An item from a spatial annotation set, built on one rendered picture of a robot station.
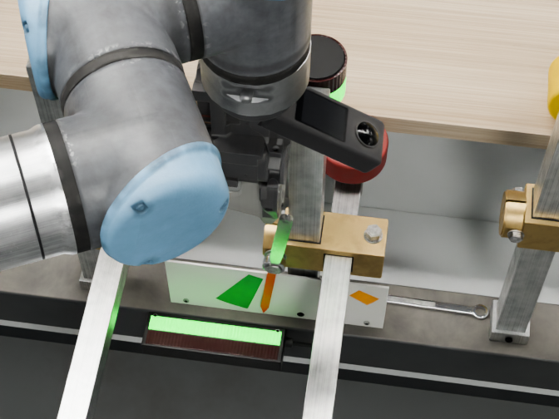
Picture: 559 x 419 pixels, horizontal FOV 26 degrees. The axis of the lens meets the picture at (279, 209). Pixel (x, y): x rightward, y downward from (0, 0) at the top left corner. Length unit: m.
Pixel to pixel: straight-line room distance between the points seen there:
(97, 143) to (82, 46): 0.09
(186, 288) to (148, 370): 0.79
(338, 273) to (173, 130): 0.57
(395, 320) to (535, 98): 0.31
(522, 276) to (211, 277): 0.36
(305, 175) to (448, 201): 0.44
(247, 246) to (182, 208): 0.84
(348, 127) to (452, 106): 0.37
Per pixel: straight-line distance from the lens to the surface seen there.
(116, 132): 0.78
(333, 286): 1.31
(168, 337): 1.47
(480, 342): 1.48
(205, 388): 2.21
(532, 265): 1.34
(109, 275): 1.35
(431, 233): 1.64
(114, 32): 0.84
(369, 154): 1.06
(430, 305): 1.49
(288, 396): 2.20
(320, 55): 1.18
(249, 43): 0.91
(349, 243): 1.33
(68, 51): 0.85
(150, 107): 0.80
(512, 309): 1.42
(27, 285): 1.53
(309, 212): 1.28
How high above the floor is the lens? 2.01
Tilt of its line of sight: 57 degrees down
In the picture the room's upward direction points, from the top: straight up
